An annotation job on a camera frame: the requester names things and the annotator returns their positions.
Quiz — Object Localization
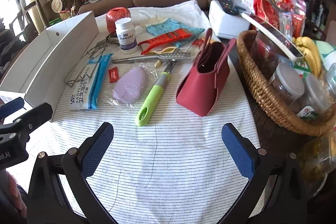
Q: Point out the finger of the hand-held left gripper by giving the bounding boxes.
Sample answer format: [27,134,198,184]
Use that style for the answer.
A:
[0,102,53,141]
[0,97,25,119]

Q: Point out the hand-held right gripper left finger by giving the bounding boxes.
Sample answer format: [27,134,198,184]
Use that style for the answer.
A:
[26,122,118,224]

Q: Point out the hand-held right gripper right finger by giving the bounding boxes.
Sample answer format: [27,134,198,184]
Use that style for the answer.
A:
[221,123,307,224]

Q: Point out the white cardboard box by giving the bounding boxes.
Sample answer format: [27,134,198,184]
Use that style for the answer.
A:
[0,11,99,122]

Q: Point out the purple sponge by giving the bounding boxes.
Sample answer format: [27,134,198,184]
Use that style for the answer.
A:
[109,63,158,109]

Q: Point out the red felt handbag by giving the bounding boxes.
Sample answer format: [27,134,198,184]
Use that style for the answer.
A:
[176,28,237,117]

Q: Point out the green handled peeler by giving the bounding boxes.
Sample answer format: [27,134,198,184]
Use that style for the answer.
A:
[136,60,177,127]

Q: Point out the serrated metal tongs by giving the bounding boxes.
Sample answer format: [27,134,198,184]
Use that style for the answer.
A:
[113,51,192,64]

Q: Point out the red plastic grater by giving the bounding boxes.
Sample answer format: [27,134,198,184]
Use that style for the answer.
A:
[138,29,192,54]

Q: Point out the blue white wet wipes packet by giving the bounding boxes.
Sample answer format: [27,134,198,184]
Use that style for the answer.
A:
[69,53,114,111]

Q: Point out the striped white tablecloth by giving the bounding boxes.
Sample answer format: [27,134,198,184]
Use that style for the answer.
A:
[8,38,265,224]

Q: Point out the wicker basket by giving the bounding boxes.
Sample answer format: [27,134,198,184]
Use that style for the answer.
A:
[236,30,336,136]

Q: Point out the red candy packet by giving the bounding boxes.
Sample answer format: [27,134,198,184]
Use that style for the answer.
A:
[108,68,120,82]

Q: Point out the glass jar yellow contents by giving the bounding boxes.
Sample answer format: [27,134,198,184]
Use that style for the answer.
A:
[297,132,336,198]

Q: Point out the plastic jar clear lid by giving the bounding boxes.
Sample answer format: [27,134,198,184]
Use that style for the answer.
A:
[268,63,305,106]

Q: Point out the plastic jar green label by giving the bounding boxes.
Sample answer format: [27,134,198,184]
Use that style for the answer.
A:
[297,74,331,119]

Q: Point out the clear glass jar dark contents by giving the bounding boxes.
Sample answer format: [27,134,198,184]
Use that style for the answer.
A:
[249,30,293,80]

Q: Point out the round tin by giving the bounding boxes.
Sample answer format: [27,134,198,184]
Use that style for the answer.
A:
[51,0,66,13]

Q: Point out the white pill bottle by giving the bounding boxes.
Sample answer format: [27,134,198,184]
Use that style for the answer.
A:
[115,18,138,54]

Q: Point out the yellow hair clip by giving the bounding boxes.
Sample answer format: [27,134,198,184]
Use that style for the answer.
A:
[155,47,181,56]

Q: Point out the bunch of bananas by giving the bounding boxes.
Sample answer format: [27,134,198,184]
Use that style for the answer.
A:
[293,36,322,77]

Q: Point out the red twine ball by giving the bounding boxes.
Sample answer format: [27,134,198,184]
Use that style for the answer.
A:
[106,7,132,34]

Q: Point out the white tissue box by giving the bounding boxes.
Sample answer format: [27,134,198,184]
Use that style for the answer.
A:
[209,0,252,39]

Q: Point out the blue knitted cloth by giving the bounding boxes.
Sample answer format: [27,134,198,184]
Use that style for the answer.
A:
[146,18,205,47]

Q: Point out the black remote control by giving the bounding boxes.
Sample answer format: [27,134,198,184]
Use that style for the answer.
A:
[209,0,239,16]

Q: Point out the plain white cloth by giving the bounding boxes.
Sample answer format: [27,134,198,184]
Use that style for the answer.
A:
[94,0,210,38]

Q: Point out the metal wire rack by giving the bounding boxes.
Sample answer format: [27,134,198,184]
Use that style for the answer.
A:
[64,38,111,87]

